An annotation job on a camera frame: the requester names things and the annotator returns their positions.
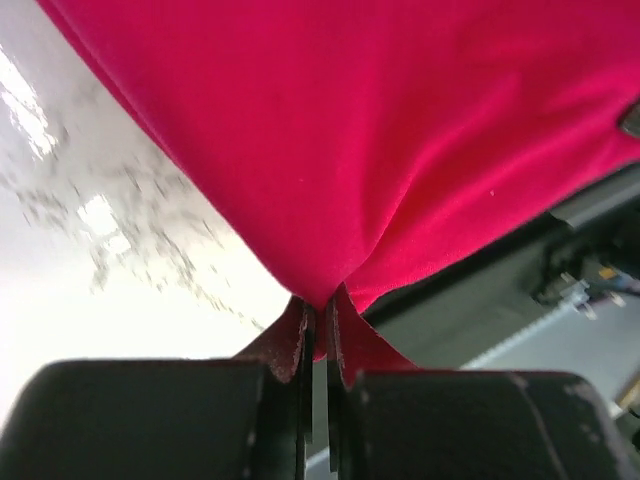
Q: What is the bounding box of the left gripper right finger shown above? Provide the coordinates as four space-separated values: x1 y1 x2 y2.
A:
325 288 630 479

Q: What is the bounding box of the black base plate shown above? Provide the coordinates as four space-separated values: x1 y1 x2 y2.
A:
364 164 639 368

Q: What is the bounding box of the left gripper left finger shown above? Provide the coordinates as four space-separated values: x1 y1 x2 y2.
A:
7 298 315 479

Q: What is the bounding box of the magenta t shirt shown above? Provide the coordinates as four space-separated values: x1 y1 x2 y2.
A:
34 0 640 384

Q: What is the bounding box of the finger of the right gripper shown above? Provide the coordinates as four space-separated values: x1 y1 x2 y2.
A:
617 102 640 138

